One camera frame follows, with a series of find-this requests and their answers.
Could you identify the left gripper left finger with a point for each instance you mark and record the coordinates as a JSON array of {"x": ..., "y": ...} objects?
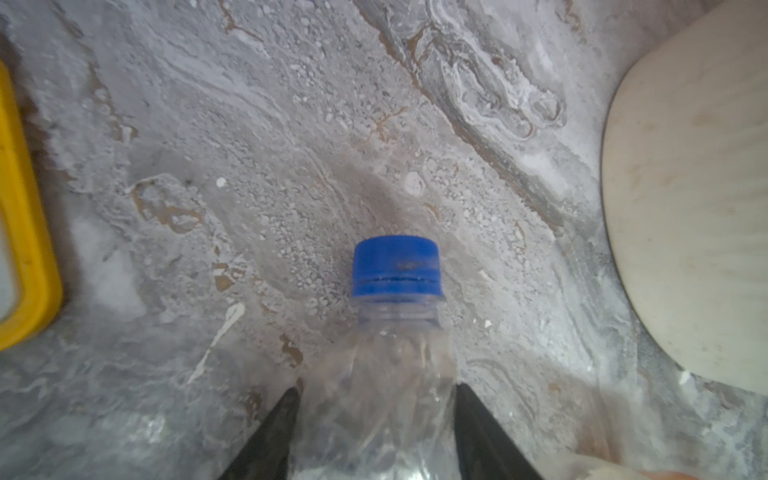
[{"x": 265, "y": 454}]

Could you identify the blue cap crushed water bottle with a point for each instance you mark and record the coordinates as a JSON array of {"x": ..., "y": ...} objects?
[{"x": 380, "y": 404}]

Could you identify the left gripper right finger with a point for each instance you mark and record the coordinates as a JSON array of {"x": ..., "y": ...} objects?
[{"x": 485, "y": 451}]

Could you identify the yellow calculator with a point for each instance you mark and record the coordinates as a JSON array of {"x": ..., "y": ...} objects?
[{"x": 31, "y": 284}]

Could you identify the cream plastic waste bin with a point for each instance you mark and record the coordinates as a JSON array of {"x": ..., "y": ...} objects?
[{"x": 684, "y": 187}]

